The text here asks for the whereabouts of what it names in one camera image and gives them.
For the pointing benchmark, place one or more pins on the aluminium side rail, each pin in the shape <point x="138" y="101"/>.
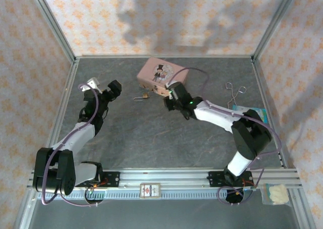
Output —
<point x="262" y="87"/>
<point x="60" y="113"/>

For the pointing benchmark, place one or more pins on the aluminium frame post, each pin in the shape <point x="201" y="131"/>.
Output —
<point x="275" y="22"/>
<point x="53" y="24"/>

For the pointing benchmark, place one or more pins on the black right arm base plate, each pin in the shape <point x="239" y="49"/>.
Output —
<point x="217" y="178"/>

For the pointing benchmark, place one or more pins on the aluminium rear rail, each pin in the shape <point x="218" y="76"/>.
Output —
<point x="113" y="56"/>

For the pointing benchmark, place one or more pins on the plastic bag with white pieces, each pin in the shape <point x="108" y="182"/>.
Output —
<point x="276" y="193"/>

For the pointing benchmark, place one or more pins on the light blue packet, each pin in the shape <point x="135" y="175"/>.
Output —
<point x="261" y="113"/>

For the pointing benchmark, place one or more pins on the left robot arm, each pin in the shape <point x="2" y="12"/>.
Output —
<point x="75" y="138"/>

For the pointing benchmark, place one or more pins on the pink tin box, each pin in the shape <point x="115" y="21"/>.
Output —
<point x="157" y="72"/>

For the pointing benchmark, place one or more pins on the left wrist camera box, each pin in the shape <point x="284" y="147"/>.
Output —
<point x="93" y="83"/>

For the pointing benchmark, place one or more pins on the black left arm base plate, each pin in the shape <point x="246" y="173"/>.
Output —
<point x="112" y="179"/>

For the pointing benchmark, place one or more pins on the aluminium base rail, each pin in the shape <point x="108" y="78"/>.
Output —
<point x="164" y="177"/>

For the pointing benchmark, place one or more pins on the small brass padlock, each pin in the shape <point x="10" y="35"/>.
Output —
<point x="145" y="95"/>

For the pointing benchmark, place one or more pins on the red and white card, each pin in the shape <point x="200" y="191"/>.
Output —
<point x="150" y="190"/>

